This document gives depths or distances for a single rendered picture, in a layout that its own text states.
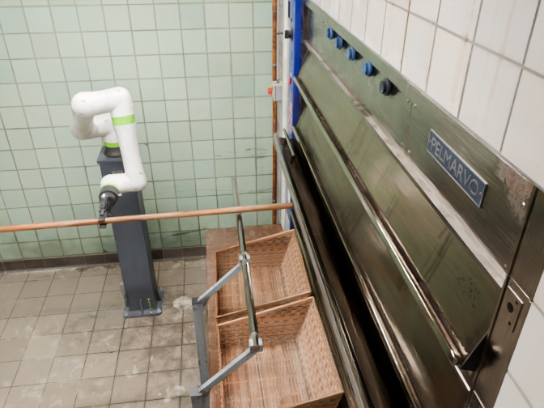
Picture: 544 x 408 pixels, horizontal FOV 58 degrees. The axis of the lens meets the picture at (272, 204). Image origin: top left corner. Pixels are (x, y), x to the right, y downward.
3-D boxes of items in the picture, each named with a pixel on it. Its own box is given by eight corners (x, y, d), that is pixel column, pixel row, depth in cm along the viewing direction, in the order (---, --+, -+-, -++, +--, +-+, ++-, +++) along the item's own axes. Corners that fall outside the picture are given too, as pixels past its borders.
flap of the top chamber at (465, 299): (300, 82, 244) (315, 43, 235) (470, 369, 92) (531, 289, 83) (292, 79, 243) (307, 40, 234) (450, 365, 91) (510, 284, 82)
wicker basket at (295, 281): (295, 265, 299) (295, 227, 285) (311, 333, 251) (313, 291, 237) (214, 270, 294) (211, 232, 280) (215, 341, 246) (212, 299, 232)
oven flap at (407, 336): (299, 130, 257) (313, 96, 249) (445, 450, 106) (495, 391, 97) (291, 127, 256) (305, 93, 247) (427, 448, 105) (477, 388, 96)
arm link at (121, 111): (100, 88, 245) (105, 90, 234) (126, 84, 250) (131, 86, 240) (108, 124, 251) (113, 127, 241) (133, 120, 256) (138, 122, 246)
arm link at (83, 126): (66, 122, 278) (67, 90, 230) (95, 117, 285) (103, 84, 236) (72, 144, 278) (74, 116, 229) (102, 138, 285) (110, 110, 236)
